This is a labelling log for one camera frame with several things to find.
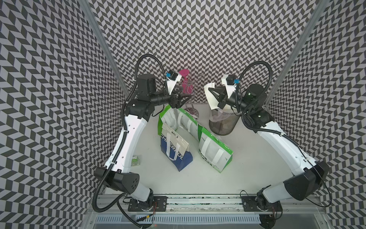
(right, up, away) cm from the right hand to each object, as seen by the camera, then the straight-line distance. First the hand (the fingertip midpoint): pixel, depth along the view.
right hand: (210, 89), depth 63 cm
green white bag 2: (+4, -30, +5) cm, 31 cm away
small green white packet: (-41, -38, +19) cm, 59 cm away
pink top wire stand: (-11, +8, +24) cm, 27 cm away
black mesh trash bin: (+13, -19, +27) cm, 36 cm away
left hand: (-11, -1, +1) cm, 11 cm away
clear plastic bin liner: (+7, -11, +16) cm, 21 cm away
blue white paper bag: (-17, -28, +10) cm, 34 cm away
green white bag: (-22, -13, +21) cm, 33 cm away
